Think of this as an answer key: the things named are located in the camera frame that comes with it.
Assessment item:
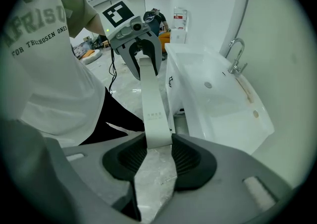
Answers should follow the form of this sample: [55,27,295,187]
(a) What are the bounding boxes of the white sink basin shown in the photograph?
[164,42,276,156]

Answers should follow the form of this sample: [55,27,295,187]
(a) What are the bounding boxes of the person's black trousers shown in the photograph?
[79,86,146,147]

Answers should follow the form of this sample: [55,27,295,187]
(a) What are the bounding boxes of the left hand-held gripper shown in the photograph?
[97,0,162,82]

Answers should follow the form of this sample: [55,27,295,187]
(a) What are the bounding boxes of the clear water bottle red label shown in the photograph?
[173,6,188,30]

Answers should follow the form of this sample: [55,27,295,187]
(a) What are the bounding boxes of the person's white olive-sleeved t-shirt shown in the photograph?
[0,0,106,142]

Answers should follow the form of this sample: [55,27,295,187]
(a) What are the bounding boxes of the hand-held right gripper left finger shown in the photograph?
[44,132,149,221]

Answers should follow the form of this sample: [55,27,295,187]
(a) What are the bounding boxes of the white floor cushion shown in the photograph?
[83,49,103,65]

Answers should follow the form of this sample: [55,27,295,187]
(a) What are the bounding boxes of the orange sofa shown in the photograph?
[158,32,172,55]

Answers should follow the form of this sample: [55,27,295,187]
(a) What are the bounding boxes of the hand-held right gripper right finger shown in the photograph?
[152,133,294,224]

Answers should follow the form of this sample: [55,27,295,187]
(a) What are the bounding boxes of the person's left forearm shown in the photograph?
[84,12,107,37]

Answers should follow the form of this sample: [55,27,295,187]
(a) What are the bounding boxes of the chrome faucet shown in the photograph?
[227,37,248,75]

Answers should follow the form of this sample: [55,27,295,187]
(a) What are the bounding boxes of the left hand-held gripper cable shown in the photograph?
[108,48,119,96]

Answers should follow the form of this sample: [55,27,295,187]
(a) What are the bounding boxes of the long white box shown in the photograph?
[138,56,173,150]

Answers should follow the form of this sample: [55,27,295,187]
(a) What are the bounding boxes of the white water dispenser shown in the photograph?
[170,27,188,45]

